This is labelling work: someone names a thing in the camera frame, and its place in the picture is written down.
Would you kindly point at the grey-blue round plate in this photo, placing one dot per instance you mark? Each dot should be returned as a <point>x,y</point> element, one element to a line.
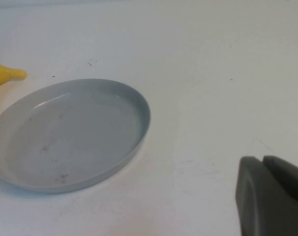
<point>72,137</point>

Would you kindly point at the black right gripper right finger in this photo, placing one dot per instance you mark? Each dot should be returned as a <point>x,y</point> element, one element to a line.
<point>289,177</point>

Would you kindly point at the yellow plastic banana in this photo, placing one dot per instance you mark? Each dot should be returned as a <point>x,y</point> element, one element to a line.
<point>4,73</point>

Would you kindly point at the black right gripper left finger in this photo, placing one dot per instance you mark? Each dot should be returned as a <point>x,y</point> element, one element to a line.
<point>262,209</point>

